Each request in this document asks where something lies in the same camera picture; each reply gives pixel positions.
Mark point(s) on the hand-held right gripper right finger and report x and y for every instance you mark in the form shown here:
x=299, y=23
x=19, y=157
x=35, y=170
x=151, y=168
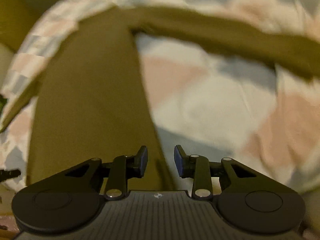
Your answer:
x=178, y=161

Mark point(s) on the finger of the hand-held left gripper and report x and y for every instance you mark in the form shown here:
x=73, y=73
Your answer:
x=10, y=173

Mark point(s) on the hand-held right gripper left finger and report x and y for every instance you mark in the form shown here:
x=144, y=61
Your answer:
x=143, y=161

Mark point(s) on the olive green garment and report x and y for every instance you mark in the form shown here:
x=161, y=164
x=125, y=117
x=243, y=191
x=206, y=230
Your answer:
x=87, y=105

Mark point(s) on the checkered pink blue quilt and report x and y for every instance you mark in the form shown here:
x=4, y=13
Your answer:
x=212, y=100

